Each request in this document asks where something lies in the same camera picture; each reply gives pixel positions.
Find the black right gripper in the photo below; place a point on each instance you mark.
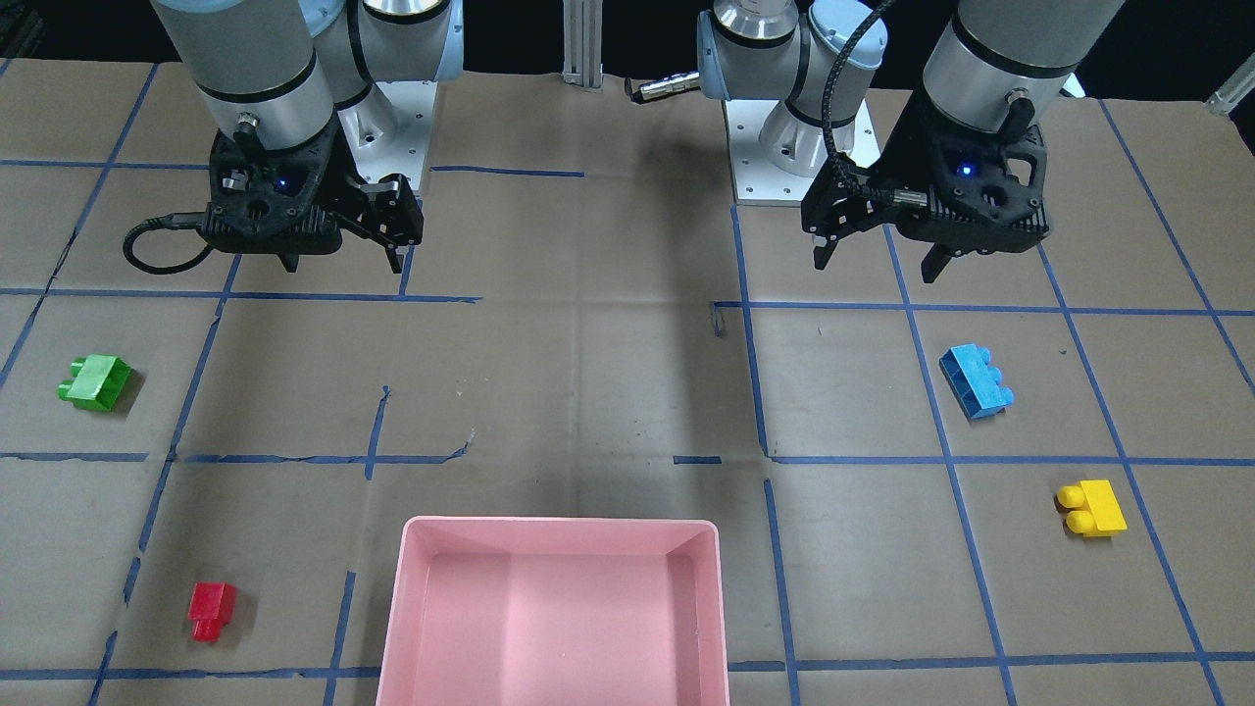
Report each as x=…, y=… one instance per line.
x=342, y=178

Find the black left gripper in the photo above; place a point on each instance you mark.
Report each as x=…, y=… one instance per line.
x=904, y=162

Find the blue toy block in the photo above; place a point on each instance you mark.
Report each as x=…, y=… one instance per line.
x=976, y=384

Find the green toy block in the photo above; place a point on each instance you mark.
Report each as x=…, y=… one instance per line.
x=95, y=382

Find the yellow toy block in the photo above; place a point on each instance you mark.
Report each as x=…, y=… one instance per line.
x=1091, y=508

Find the red toy block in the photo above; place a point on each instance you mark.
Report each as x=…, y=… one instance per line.
x=210, y=609

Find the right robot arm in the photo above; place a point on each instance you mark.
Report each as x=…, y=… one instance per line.
x=282, y=70

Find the pink plastic box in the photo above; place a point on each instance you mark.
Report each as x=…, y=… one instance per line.
x=556, y=611

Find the aluminium frame post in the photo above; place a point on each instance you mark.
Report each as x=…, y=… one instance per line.
x=582, y=44

